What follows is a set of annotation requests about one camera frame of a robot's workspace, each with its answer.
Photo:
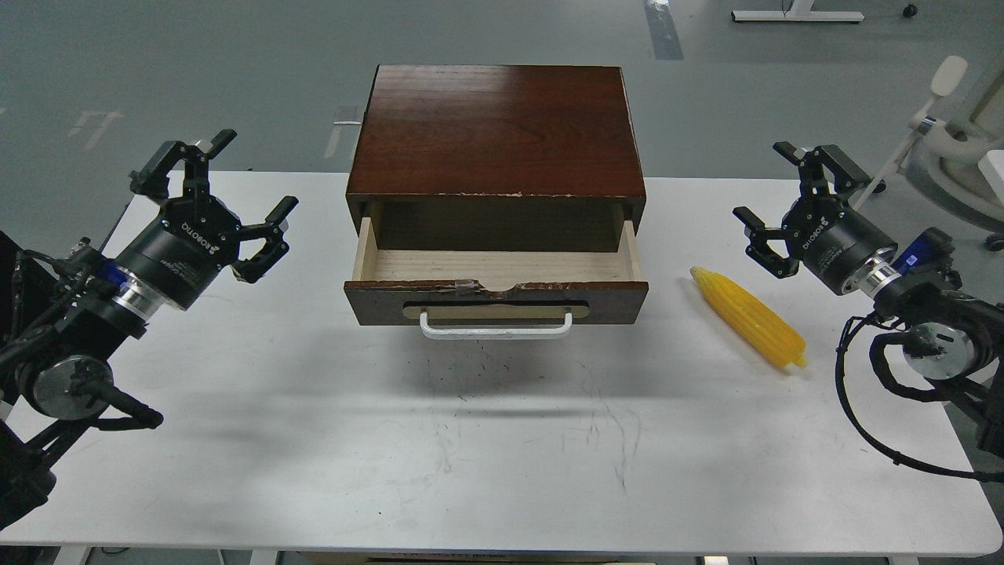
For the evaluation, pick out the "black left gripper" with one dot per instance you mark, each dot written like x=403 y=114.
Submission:
x=181 y=252

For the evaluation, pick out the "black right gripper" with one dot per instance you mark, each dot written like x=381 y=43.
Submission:
x=832 y=240

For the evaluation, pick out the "yellow corn cob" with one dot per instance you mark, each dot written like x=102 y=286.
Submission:
x=759 y=326

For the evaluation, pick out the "wooden drawer with dark front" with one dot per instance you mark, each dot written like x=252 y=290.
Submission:
x=498 y=288

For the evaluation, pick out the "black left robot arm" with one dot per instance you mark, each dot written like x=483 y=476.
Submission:
x=65 y=318

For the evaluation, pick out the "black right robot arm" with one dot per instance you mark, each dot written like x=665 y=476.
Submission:
x=947 y=337

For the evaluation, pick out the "white chair background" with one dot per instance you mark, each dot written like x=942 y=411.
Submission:
x=946 y=160

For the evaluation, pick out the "dark wooden cabinet box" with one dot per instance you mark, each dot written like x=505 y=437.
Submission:
x=497 y=158

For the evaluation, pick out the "white drawer handle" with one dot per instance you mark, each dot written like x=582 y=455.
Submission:
x=496 y=333

